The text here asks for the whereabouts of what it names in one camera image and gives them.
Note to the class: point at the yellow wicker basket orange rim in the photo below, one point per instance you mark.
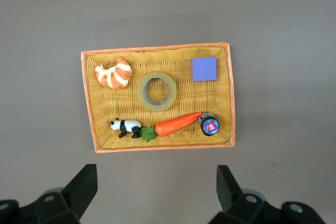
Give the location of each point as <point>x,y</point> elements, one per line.
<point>115,100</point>

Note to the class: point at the toy croissant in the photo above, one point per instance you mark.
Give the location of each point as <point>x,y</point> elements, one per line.
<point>115,75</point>

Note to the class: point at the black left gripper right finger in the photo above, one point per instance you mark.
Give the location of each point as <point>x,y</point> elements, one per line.
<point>233,200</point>

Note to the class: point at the small jar with red label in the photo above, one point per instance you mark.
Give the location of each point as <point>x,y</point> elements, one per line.
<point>210,126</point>

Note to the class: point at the toy panda figure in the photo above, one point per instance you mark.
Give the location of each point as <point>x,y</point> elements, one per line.
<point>128,125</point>

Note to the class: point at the toy orange carrot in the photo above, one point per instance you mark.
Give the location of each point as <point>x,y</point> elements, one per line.
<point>173,125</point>

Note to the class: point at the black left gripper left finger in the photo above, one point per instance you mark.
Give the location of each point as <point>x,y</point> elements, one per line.
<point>76,197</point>

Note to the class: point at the purple cube block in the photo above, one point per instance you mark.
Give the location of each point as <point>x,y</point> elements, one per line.
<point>204,69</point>

